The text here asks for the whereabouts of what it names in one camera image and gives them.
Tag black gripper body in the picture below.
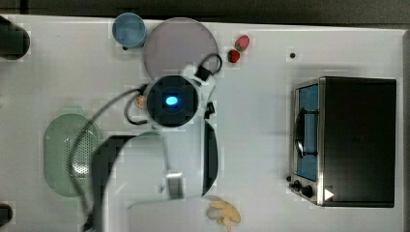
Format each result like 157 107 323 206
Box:
204 101 216 119

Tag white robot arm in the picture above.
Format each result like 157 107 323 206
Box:
90 75 219 232

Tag green oval strainer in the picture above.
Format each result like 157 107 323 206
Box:
44 107 102 197

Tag halved strawberry toy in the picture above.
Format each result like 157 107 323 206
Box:
227 49 241 64

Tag orange slice toy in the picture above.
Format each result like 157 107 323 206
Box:
135 95 146 108

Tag whole strawberry toy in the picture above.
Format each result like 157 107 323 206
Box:
234 35 250 51

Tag grey round plate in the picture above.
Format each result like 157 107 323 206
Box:
143 17 219 79

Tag peeled banana toy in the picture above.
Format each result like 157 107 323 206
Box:
206 195 242 232

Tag blue cup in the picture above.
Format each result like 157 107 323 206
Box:
111 13 148 48

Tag silver black toaster oven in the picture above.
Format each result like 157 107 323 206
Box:
286 76 397 208

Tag black cylinder holder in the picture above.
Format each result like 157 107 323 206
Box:
0 16 30 60

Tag black cylinder at lower edge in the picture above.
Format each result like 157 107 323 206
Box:
0 203 14 226

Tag black camera cable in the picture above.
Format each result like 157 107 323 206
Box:
194 53 223 76

